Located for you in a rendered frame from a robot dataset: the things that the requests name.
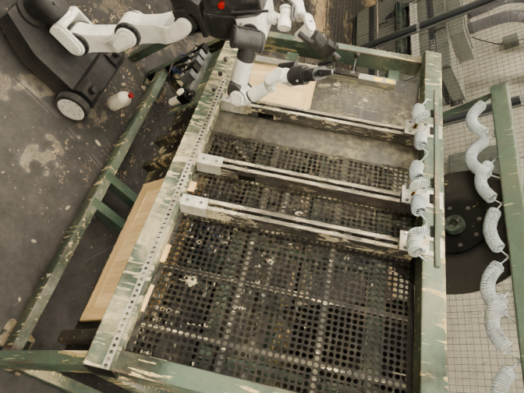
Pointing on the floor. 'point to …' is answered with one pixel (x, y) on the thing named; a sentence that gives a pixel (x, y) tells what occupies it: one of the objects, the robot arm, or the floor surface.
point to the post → (146, 51)
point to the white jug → (122, 99)
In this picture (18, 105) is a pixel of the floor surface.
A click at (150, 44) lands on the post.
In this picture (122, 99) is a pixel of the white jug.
